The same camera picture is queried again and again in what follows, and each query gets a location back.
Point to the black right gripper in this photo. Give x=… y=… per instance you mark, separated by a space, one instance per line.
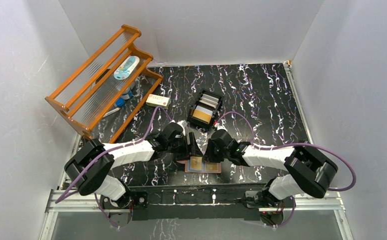
x=208 y=156

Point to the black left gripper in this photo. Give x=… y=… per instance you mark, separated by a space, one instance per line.
x=188 y=144

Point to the gold credit card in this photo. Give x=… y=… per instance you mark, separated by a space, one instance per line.
x=212 y=167

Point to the black card tray box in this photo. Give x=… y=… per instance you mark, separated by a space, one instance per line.
x=196 y=106

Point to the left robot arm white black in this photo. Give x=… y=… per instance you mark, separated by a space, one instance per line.
x=89 y=168

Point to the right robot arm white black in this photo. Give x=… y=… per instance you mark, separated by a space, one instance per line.
x=309 y=171

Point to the gold card in tray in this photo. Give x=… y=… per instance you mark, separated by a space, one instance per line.
x=203 y=116

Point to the grey white card stack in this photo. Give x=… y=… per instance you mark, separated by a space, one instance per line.
x=209 y=101

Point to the white red small box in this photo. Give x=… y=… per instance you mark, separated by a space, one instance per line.
x=158 y=101

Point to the white pen under shelf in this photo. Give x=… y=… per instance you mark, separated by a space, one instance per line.
x=115 y=110

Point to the blue cap bottle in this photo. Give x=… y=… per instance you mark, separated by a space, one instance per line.
x=126 y=95

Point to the white blue tube package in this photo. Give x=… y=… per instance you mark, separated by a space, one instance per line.
x=126 y=68

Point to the orange wooden shelf rack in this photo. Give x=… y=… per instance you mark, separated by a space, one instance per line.
x=91 y=91

